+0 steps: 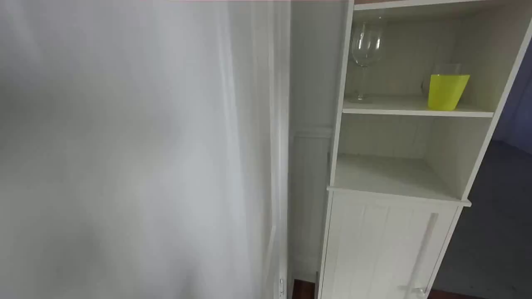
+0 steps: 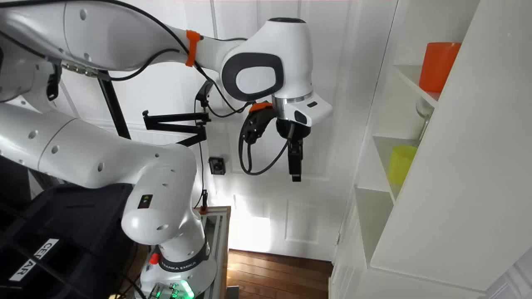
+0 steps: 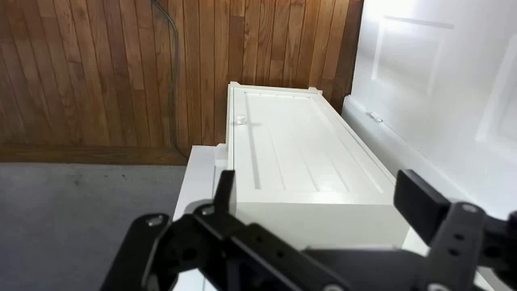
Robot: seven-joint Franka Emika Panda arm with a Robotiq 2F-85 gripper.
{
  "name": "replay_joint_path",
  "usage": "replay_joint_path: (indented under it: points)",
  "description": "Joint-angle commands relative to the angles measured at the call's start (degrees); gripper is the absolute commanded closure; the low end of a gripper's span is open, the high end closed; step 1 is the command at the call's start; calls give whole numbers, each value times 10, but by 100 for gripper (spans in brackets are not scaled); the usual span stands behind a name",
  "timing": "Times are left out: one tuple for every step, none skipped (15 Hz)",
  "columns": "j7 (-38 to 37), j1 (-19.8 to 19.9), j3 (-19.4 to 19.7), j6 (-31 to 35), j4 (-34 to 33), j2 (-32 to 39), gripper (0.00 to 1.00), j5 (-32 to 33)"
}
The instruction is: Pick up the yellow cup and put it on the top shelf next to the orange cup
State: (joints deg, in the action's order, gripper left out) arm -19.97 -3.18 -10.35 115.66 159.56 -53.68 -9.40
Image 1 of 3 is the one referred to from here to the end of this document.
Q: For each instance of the yellow plastic cup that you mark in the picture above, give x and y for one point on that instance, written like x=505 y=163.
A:
x=445 y=91

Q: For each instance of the white shelf cabinet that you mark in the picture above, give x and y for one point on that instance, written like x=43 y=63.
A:
x=387 y=242

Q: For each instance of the white panelled door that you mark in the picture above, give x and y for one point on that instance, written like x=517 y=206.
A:
x=307 y=193

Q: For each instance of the white blurred curtain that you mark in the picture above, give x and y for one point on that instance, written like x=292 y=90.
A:
x=138 y=154

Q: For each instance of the clear wine glass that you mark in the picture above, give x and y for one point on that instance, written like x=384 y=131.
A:
x=365 y=43

